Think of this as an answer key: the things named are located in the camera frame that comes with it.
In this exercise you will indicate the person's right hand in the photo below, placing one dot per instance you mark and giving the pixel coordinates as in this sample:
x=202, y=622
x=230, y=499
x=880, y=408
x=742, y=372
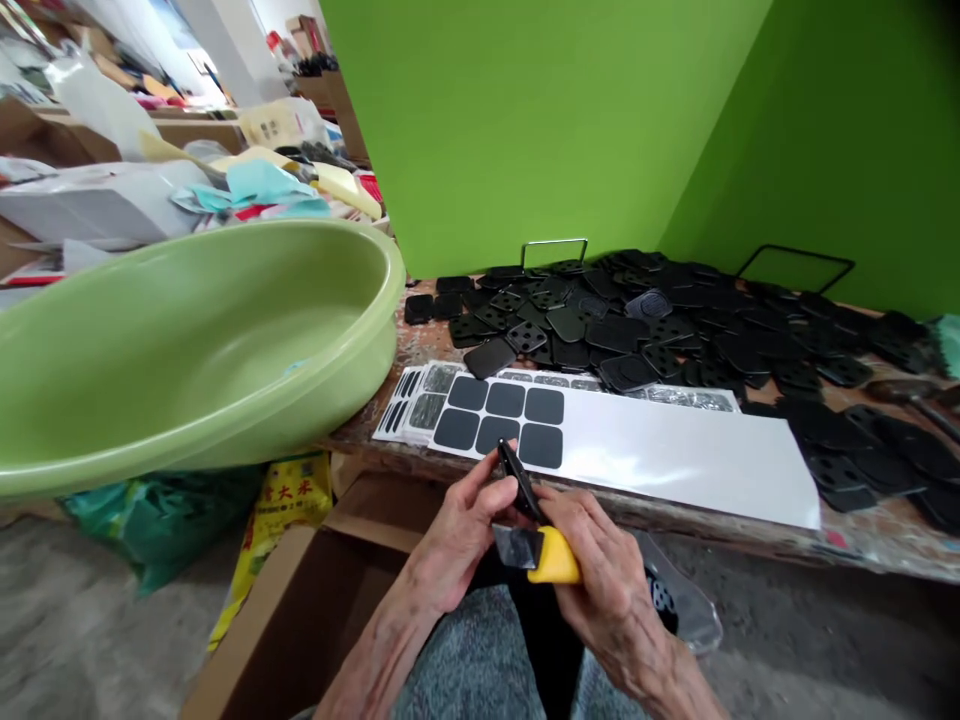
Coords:
x=611, y=570

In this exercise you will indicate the person's left hand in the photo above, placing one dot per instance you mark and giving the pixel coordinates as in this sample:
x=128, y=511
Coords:
x=450, y=540

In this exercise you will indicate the yellow utility knife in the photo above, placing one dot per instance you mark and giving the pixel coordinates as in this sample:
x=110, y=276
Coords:
x=553, y=556

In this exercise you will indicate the single black plastic plate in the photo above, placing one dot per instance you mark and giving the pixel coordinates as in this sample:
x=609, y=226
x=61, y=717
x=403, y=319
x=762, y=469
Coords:
x=523, y=480

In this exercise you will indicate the clear bag of black parts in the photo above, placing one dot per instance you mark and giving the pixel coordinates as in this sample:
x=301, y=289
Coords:
x=679, y=600

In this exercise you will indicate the person's legs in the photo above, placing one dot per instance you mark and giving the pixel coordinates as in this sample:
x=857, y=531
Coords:
x=465, y=667

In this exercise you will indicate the white backing sheet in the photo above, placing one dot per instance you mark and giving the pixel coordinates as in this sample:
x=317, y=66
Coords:
x=675, y=457

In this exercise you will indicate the group of black square pads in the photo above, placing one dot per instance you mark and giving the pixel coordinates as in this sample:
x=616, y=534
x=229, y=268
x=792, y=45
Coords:
x=501, y=414

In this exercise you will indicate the brown cardboard box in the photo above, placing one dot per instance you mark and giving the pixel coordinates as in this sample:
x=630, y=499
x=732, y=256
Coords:
x=322, y=592

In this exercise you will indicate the stack of sticker sheets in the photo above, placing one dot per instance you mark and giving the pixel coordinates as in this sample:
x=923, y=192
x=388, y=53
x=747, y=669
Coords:
x=420, y=405

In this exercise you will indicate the yellow printed sack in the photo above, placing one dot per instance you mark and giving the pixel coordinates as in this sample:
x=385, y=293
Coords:
x=281, y=502

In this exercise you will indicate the pile of black perforated plates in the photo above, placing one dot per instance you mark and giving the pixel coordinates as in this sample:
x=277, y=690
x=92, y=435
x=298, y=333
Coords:
x=675, y=330

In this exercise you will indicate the green plastic bag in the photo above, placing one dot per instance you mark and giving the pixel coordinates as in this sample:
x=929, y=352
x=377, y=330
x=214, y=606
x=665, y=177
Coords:
x=165, y=525

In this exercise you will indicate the green plastic basin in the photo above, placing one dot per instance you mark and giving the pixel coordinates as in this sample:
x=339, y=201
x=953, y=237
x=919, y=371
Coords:
x=187, y=345

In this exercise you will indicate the dark metal hand tool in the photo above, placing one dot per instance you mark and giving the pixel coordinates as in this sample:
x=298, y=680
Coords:
x=907, y=396

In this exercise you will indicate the stack of cream sheets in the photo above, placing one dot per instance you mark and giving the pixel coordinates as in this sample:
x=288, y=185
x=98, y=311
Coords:
x=346, y=187

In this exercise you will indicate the teal cloth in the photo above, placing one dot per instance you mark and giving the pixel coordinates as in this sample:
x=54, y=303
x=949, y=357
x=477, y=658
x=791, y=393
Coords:
x=946, y=341

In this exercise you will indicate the cluttered table of paper scraps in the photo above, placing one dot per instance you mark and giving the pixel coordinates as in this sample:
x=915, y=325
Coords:
x=112, y=187

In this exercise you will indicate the white plastic bag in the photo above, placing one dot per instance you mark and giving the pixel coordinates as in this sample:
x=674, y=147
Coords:
x=101, y=105

